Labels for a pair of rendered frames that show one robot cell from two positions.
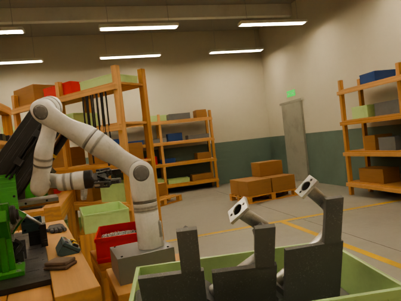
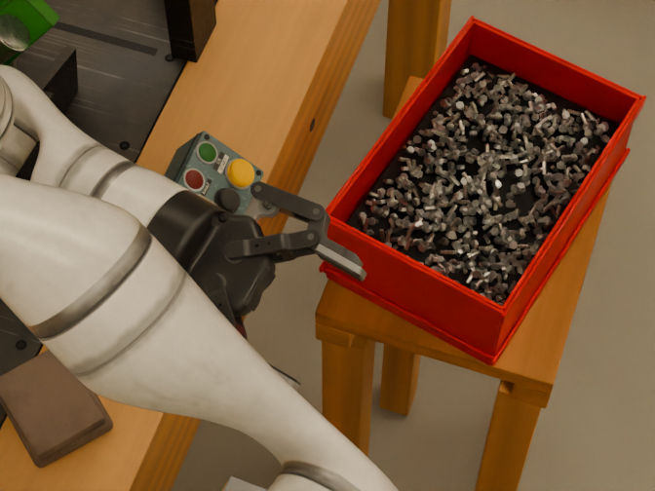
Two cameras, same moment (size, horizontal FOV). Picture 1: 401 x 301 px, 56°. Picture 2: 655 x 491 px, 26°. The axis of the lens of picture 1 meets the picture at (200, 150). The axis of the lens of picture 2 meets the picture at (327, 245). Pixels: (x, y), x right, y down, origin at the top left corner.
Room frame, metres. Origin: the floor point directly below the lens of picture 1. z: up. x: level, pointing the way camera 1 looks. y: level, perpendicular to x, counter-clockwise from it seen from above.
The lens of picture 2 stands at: (1.21, 0.01, 2.11)
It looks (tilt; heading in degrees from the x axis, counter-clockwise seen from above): 58 degrees down; 43
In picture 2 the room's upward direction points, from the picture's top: straight up
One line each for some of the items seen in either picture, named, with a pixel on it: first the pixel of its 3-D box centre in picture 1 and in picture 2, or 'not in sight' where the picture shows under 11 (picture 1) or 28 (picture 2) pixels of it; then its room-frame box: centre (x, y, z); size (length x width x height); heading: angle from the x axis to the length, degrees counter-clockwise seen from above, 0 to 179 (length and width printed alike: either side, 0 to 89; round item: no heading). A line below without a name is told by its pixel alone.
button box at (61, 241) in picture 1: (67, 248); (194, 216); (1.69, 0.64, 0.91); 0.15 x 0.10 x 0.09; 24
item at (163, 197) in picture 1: (151, 195); not in sight; (8.69, 1.24, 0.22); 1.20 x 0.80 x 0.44; 145
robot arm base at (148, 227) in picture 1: (147, 224); not in sight; (1.44, 0.23, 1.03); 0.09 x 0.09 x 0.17; 24
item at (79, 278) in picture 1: (62, 258); (249, 120); (1.85, 0.74, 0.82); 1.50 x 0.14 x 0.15; 24
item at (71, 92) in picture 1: (78, 165); not in sight; (5.12, 1.67, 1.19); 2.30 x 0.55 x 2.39; 55
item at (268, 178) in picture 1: (261, 180); not in sight; (7.99, -1.22, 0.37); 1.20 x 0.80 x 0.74; 113
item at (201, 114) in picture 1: (159, 154); not in sight; (10.50, 1.16, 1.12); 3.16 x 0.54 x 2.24; 105
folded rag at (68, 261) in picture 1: (59, 263); (51, 402); (1.45, 0.59, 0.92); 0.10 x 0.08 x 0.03; 75
